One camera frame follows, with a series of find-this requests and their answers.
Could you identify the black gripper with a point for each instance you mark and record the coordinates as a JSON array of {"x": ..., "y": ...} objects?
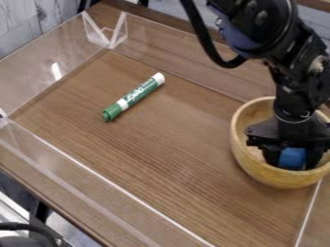
[{"x": 273, "y": 134}]

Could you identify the blue foam block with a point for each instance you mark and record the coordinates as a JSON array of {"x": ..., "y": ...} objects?
[{"x": 293, "y": 159}]

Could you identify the brown wooden bowl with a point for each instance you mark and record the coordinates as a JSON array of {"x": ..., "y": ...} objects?
[{"x": 253, "y": 112}]

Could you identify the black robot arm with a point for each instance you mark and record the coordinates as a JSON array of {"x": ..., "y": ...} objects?
[{"x": 264, "y": 29}]

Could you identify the green dry erase marker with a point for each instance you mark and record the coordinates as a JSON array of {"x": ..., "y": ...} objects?
[{"x": 133, "y": 97}]

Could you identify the black metal table leg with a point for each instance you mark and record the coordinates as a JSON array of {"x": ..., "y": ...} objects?
[{"x": 42, "y": 212}]

